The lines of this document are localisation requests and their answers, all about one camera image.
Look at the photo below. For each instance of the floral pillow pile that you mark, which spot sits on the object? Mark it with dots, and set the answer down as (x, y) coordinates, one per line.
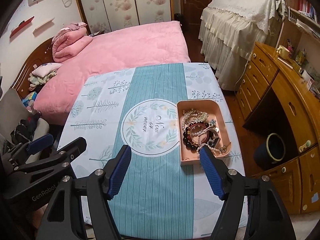
(42, 74)

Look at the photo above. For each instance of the bookshelf with books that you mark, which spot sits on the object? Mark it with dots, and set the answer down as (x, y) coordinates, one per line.
(304, 14)

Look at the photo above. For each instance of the cream mug on desk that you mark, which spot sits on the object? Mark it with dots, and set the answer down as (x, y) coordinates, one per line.
(283, 52)

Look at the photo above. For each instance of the red wall shelf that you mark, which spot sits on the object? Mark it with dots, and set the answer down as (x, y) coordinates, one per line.
(21, 26)

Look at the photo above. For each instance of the grey chair with clothes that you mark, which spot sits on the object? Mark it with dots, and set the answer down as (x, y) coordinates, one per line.
(18, 124)

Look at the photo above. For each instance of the grey flower brooch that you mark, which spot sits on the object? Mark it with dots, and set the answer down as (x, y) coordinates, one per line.
(212, 122)

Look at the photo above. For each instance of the cream lace covered piano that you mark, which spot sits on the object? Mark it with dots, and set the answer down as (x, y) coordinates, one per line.
(229, 30)

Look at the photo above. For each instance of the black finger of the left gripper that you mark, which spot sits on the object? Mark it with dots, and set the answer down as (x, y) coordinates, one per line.
(65, 149)

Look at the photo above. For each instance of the wooden headboard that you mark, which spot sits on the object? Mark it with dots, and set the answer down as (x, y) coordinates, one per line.
(42, 54)

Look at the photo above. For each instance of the wooden desk with drawers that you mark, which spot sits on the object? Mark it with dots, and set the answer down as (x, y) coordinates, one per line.
(273, 98)

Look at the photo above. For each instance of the white wall shelf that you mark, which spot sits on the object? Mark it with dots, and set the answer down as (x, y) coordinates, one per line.
(49, 21)

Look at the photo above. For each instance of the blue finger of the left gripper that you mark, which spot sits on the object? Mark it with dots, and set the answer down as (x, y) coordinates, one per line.
(23, 151)

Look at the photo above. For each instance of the rose gold smart watch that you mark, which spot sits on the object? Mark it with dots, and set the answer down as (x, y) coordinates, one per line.
(209, 136)

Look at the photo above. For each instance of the peach plastic drawer tray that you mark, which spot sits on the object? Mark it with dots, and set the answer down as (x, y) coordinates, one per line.
(194, 116)

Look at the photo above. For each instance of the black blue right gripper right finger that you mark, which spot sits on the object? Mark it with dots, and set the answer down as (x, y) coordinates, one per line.
(267, 215)

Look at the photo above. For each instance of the folded pink quilt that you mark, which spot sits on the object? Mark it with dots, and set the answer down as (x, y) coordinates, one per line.
(70, 41)

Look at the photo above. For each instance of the pink bed cover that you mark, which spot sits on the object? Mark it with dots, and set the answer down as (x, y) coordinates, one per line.
(143, 45)

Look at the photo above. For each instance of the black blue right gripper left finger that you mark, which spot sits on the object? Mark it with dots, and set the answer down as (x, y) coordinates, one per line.
(64, 215)

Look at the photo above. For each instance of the floral wardrobe doors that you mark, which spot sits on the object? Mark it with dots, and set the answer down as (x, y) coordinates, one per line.
(111, 15)

